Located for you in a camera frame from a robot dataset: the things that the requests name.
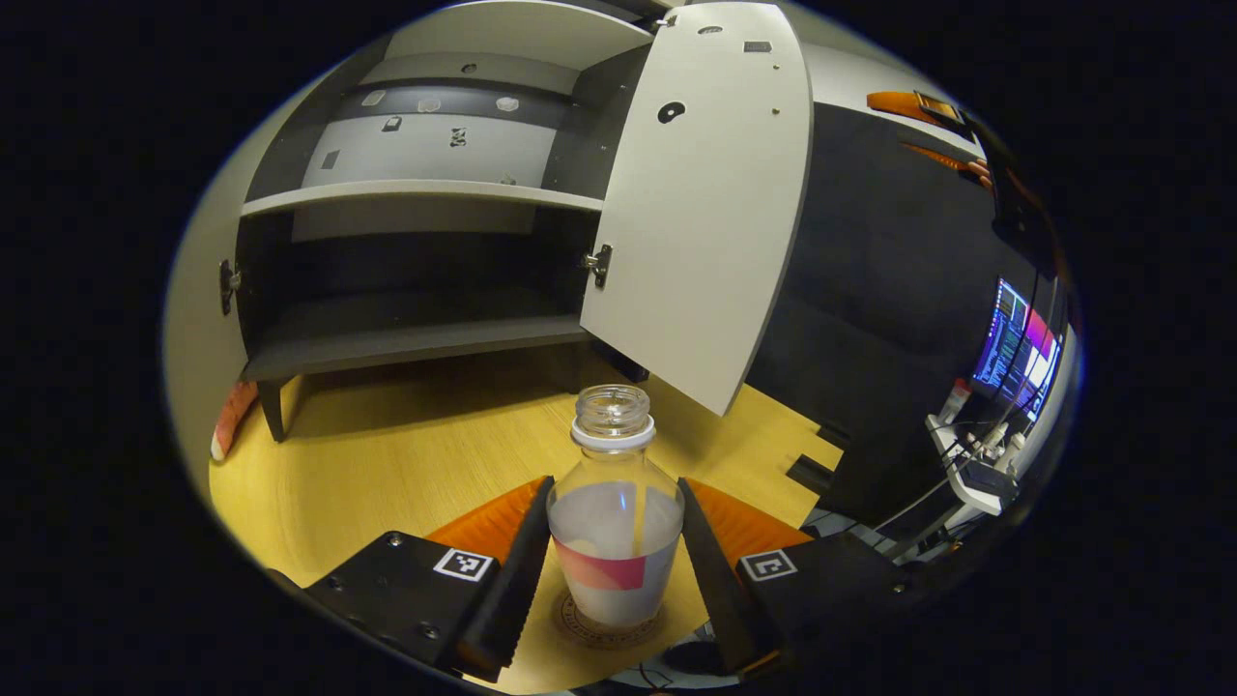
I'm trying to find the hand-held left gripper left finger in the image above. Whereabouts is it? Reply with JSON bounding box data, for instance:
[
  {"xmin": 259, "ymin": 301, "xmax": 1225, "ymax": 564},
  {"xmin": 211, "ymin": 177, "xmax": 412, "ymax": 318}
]
[{"xmin": 304, "ymin": 474, "xmax": 557, "ymax": 682}]

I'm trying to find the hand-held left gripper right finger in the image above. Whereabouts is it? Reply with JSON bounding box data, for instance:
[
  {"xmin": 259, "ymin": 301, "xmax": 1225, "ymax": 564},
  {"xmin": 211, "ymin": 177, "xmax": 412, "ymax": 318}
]
[{"xmin": 676, "ymin": 477, "xmax": 919, "ymax": 678}]

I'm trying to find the round wooden coaster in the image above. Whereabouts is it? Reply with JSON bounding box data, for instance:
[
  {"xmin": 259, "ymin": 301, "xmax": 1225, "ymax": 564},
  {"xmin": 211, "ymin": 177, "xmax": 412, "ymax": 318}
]
[{"xmin": 553, "ymin": 590, "xmax": 670, "ymax": 651}]

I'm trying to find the clear plastic bottle pink label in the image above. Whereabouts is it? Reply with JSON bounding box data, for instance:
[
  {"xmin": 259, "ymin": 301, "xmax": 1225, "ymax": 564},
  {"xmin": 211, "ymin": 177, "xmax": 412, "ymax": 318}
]
[{"xmin": 546, "ymin": 384, "xmax": 685, "ymax": 629}]

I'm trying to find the white cabinet door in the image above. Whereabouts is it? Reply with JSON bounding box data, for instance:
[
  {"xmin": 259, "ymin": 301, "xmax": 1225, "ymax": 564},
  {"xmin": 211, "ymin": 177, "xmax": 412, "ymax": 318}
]
[
  {"xmin": 578, "ymin": 0, "xmax": 815, "ymax": 417},
  {"xmin": 162, "ymin": 97, "xmax": 254, "ymax": 484}
]

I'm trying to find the white cabinet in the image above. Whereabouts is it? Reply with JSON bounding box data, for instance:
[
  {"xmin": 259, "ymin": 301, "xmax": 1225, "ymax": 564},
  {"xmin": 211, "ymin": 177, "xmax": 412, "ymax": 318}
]
[{"xmin": 232, "ymin": 0, "xmax": 658, "ymax": 444}]

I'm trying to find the white cabinet shelf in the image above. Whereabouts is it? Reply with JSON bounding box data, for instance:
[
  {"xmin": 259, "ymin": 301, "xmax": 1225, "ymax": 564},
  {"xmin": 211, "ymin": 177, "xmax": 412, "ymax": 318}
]
[
  {"xmin": 240, "ymin": 179, "xmax": 605, "ymax": 218},
  {"xmin": 385, "ymin": 0, "xmax": 656, "ymax": 71}
]

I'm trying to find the computer monitor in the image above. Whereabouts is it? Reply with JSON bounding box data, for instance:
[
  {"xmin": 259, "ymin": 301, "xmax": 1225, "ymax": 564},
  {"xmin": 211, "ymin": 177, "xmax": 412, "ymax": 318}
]
[{"xmin": 971, "ymin": 277, "xmax": 1062, "ymax": 421}]

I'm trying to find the white side table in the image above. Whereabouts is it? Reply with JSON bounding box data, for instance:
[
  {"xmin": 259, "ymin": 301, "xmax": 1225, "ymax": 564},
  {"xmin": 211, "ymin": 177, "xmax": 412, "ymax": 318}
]
[{"xmin": 926, "ymin": 414, "xmax": 1016, "ymax": 516}]

